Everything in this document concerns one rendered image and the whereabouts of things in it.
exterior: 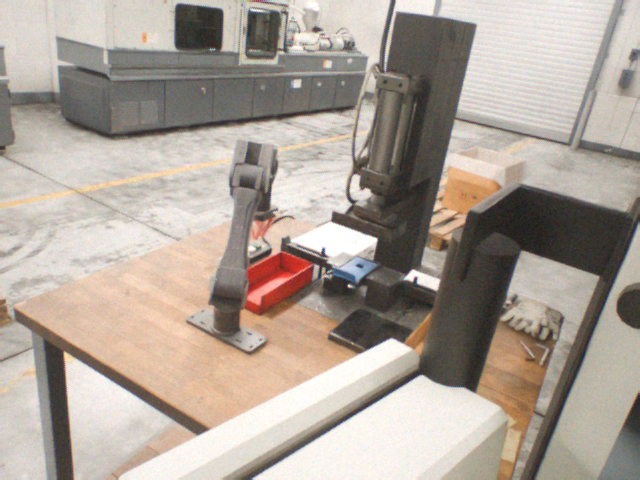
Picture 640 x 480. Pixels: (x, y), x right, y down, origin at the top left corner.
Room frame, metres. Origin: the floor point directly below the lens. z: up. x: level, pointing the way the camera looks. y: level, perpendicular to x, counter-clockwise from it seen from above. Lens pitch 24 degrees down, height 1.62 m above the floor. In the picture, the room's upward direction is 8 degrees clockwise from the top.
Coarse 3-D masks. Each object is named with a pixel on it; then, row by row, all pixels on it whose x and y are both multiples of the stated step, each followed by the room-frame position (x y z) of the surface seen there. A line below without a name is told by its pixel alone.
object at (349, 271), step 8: (344, 264) 1.30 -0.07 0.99; (352, 264) 1.31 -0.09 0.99; (360, 264) 1.32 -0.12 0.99; (368, 264) 1.33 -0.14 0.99; (376, 264) 1.33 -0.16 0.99; (336, 272) 1.24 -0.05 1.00; (344, 272) 1.22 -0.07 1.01; (352, 272) 1.26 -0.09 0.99; (360, 272) 1.27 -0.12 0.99; (352, 280) 1.22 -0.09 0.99
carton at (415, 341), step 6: (426, 318) 1.11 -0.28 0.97; (420, 324) 1.08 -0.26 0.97; (426, 324) 1.12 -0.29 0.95; (414, 330) 1.05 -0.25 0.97; (420, 330) 1.08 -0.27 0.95; (426, 330) 1.13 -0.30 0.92; (414, 336) 1.04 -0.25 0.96; (420, 336) 1.09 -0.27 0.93; (408, 342) 1.00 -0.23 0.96; (414, 342) 1.05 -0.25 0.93; (420, 342) 1.10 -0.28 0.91; (414, 348) 1.06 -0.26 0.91; (420, 348) 1.07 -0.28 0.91
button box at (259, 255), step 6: (282, 216) 1.80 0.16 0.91; (288, 216) 1.84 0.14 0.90; (264, 228) 1.66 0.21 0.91; (264, 240) 1.57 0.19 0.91; (252, 246) 1.46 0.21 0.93; (264, 246) 1.47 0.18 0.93; (270, 246) 1.52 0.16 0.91; (252, 252) 1.41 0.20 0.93; (258, 252) 1.42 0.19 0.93; (264, 252) 1.44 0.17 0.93; (270, 252) 1.47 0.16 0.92; (252, 258) 1.38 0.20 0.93; (258, 258) 1.41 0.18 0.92; (264, 258) 1.44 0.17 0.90; (252, 264) 1.39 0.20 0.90
